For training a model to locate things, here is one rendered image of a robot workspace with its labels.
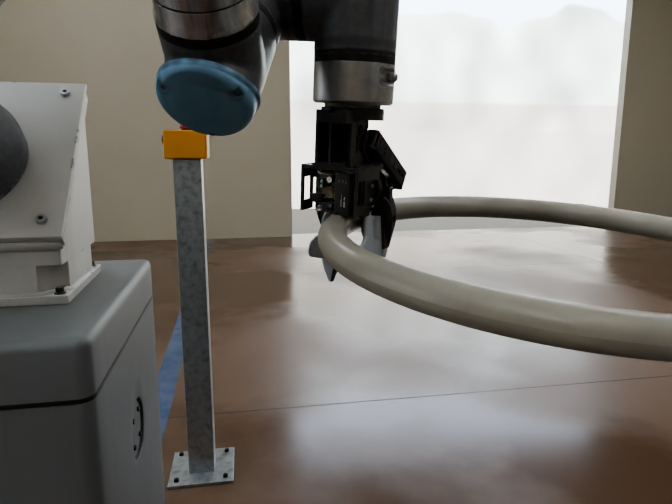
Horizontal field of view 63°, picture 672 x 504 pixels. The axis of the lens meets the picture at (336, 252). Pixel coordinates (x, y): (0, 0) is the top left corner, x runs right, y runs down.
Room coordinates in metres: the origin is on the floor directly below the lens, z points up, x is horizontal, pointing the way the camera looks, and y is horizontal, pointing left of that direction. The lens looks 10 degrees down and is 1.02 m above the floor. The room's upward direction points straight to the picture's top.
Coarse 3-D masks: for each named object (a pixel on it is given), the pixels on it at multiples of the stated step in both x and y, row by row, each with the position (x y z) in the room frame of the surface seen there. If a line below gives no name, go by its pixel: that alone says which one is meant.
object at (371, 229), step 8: (368, 216) 0.63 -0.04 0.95; (376, 216) 0.63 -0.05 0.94; (368, 224) 0.62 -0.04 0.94; (376, 224) 0.63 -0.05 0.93; (368, 232) 0.62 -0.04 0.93; (376, 232) 0.63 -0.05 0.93; (368, 240) 0.62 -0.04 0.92; (376, 240) 0.63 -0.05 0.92; (368, 248) 0.62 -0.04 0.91; (376, 248) 0.63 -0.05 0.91; (384, 256) 0.64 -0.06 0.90
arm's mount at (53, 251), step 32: (0, 96) 0.72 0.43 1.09; (32, 96) 0.73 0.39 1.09; (64, 96) 0.74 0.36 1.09; (32, 128) 0.69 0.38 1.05; (64, 128) 0.70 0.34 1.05; (32, 160) 0.66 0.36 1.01; (64, 160) 0.66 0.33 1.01; (32, 192) 0.62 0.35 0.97; (64, 192) 0.63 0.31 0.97; (0, 224) 0.59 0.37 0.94; (32, 224) 0.59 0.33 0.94; (64, 224) 0.60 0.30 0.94; (0, 256) 0.58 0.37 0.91; (32, 256) 0.59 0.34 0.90; (64, 256) 0.61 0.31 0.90; (0, 288) 0.58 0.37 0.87; (32, 288) 0.59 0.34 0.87; (64, 288) 0.61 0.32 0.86
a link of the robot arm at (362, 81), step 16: (320, 64) 0.60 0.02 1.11; (336, 64) 0.59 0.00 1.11; (352, 64) 0.58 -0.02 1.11; (368, 64) 0.59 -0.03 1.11; (384, 64) 0.60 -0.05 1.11; (320, 80) 0.60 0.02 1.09; (336, 80) 0.59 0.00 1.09; (352, 80) 0.59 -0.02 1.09; (368, 80) 0.59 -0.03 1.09; (384, 80) 0.60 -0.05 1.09; (320, 96) 0.60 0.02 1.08; (336, 96) 0.59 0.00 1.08; (352, 96) 0.59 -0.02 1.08; (368, 96) 0.59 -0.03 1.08; (384, 96) 0.60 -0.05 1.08
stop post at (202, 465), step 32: (192, 160) 1.59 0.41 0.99; (192, 192) 1.59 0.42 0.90; (192, 224) 1.59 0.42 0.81; (192, 256) 1.59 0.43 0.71; (192, 288) 1.58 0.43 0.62; (192, 320) 1.58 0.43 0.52; (192, 352) 1.58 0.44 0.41; (192, 384) 1.58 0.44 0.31; (192, 416) 1.58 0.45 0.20; (192, 448) 1.58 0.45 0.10; (224, 448) 1.73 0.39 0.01; (192, 480) 1.54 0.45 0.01; (224, 480) 1.54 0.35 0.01
